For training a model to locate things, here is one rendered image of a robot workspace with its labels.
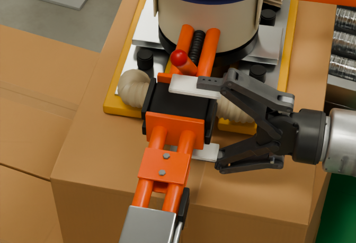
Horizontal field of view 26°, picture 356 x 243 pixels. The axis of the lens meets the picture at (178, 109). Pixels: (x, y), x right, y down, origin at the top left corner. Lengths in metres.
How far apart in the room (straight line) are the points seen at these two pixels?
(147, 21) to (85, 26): 1.50
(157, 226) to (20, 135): 0.88
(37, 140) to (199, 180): 0.67
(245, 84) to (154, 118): 0.14
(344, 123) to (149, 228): 0.29
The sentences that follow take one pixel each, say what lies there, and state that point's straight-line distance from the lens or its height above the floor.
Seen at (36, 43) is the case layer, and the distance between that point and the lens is 2.00.
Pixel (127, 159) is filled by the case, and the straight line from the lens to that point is 1.21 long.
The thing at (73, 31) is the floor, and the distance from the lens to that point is 2.82.
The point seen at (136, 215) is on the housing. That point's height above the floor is 1.09.
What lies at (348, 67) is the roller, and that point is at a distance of 1.95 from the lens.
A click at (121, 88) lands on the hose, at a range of 1.21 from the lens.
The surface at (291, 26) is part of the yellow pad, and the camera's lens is 1.40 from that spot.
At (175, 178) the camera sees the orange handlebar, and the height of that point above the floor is 1.09.
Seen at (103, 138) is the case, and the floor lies 0.94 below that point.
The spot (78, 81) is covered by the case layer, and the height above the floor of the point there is 0.54.
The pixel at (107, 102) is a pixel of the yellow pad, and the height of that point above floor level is 0.97.
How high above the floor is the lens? 1.90
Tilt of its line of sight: 49 degrees down
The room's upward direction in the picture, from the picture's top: straight up
